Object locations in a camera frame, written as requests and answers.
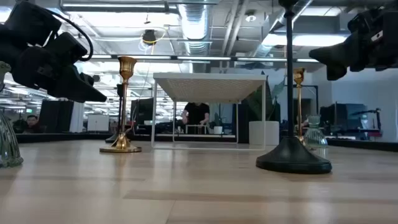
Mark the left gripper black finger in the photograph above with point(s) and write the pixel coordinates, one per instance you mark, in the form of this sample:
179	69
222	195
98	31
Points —
77	90
87	79

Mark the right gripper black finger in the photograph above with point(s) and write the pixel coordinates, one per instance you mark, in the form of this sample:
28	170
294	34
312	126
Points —
335	57

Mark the gold brass candlestick holder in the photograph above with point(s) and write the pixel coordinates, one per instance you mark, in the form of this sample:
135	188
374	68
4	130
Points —
121	146
299	76

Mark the green ribbed glass candle holder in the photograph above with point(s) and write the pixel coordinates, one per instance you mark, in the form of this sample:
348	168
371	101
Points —
315	137
7	146

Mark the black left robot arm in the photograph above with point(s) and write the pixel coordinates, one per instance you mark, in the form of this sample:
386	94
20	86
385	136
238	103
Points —
31	18

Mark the black office partition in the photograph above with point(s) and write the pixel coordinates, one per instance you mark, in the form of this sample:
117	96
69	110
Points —
56	116

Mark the white office cabinet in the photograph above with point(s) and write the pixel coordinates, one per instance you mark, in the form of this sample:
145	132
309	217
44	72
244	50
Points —
98	123

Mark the person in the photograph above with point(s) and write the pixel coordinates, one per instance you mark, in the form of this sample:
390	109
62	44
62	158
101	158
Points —
32	119
196	113

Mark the black computer monitor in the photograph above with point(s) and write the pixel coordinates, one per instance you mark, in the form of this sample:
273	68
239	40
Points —
143	110

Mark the black scooter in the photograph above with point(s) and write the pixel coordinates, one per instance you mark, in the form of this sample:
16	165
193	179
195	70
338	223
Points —
378	123

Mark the black ceiling device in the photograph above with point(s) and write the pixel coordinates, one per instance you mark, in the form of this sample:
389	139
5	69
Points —
149	36

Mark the green artificial plant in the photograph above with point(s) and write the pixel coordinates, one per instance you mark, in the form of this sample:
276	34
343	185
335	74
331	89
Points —
256	104

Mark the white round plant pot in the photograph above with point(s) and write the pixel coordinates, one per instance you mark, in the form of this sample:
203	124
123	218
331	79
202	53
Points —
264	133

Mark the long ceiling light strip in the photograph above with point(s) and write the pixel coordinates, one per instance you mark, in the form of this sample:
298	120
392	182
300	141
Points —
202	58

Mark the white perforated metal shelf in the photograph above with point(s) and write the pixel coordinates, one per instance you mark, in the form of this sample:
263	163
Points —
208	87

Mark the small white background pot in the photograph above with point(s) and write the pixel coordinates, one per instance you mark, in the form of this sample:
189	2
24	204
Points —
218	130

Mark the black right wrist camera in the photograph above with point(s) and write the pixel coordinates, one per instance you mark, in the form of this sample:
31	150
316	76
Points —
365	21

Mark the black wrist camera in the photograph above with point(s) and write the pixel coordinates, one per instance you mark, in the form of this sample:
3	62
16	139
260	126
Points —
66	46
365	21

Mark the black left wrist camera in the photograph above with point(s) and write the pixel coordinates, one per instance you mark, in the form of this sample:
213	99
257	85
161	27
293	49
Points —
66	46

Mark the silver ventilation duct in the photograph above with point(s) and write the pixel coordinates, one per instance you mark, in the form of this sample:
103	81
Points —
194	25

